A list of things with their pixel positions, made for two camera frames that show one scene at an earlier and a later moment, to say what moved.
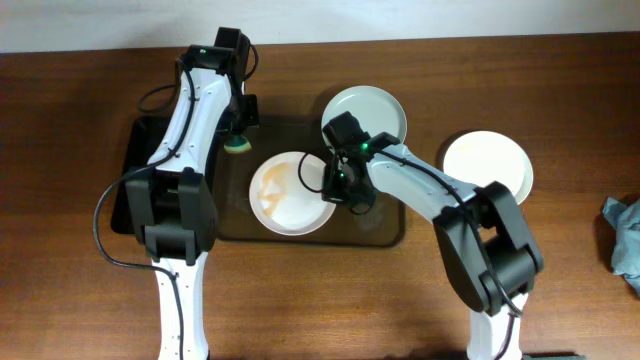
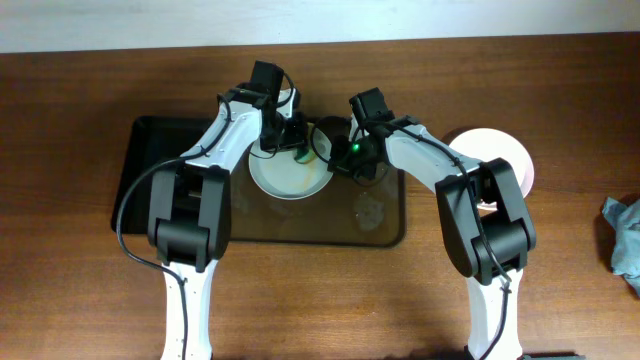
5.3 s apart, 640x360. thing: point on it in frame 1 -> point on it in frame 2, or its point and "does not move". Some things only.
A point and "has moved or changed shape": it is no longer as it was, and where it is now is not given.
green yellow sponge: (237, 144) has moved or changed shape
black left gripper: (239, 123) -> (292, 138)
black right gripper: (347, 187) -> (345, 163)
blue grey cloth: (625, 258) does not move
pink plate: (286, 194) -> (485, 144)
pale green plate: (375, 110) has moved or changed shape
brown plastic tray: (237, 226) does not move
